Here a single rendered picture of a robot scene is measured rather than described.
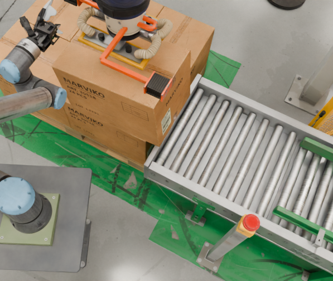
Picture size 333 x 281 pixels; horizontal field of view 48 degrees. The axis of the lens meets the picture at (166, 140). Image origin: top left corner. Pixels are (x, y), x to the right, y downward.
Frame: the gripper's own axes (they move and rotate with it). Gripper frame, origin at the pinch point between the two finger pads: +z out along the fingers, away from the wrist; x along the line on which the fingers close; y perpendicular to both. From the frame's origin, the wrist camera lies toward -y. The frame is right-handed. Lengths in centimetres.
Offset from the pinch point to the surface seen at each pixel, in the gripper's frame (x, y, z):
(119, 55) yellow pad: -11.0, 30.6, -0.2
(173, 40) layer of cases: -75, 28, 69
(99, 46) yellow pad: -11.0, 20.3, -0.2
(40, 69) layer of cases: -75, -35, 7
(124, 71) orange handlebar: 1.1, 41.6, -13.5
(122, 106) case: -41, 35, -8
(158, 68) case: -29, 43, 14
